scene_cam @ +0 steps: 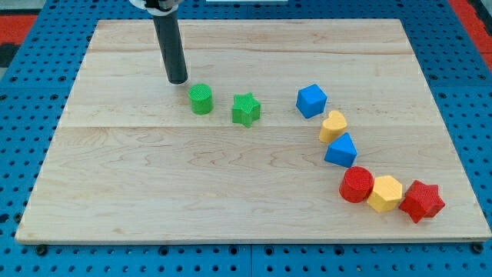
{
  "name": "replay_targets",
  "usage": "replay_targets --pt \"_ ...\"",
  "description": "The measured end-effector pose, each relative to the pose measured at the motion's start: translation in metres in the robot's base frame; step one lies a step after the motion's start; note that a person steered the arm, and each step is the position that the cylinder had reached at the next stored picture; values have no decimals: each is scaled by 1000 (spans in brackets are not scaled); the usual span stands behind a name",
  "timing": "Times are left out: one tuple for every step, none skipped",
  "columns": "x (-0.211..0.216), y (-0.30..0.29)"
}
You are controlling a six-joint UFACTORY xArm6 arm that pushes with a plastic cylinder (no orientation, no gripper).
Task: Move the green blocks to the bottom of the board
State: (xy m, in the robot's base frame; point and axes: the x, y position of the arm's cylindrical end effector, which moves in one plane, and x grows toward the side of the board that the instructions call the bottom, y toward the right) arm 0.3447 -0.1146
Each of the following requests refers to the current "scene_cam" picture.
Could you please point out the blue cube block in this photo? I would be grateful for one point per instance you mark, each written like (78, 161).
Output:
(311, 101)

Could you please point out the red cylinder block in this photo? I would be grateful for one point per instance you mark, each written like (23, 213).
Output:
(356, 185)

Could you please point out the red star block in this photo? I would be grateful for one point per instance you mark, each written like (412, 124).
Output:
(422, 201)

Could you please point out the blue triangle block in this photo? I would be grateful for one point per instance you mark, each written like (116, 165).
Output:
(342, 151)

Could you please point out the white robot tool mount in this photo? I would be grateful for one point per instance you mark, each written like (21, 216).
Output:
(157, 7)

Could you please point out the light wooden board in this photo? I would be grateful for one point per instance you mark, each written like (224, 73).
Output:
(131, 164)

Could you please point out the yellow heart block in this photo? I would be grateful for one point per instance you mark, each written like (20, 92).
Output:
(332, 127)

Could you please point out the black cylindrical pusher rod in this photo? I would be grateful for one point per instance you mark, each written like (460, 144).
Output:
(169, 40)

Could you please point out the yellow hexagon block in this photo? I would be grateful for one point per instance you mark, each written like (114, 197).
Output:
(386, 194)

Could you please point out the green cylinder block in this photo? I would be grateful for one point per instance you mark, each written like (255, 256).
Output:
(201, 100)

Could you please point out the green star block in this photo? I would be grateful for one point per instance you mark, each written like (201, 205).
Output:
(246, 109)

